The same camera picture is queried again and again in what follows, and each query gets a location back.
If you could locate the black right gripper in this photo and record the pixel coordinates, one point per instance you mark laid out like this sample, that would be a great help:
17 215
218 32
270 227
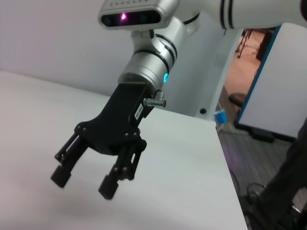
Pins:
117 129

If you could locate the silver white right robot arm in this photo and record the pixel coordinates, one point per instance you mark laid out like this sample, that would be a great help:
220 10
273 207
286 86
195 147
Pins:
148 64

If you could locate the small blue box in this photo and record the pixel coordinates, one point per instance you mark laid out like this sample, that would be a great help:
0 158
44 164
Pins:
220 117

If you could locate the white support column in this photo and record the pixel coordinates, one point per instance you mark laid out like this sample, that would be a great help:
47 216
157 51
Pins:
216 83

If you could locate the black round stool base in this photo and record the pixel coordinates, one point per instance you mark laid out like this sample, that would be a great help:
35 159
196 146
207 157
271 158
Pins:
237 98

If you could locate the black power strip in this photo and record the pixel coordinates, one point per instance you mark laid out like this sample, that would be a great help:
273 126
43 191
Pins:
261 136

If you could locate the person leg black trousers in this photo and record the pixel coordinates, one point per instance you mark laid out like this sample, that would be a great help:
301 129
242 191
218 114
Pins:
283 187

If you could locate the black tripod stand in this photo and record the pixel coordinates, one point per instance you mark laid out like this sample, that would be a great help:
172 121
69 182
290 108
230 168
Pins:
245 40

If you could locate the white partition blue edge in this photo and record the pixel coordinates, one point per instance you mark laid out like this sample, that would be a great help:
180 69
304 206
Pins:
283 83

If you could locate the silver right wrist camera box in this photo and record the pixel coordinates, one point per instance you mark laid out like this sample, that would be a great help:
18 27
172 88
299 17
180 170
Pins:
139 7

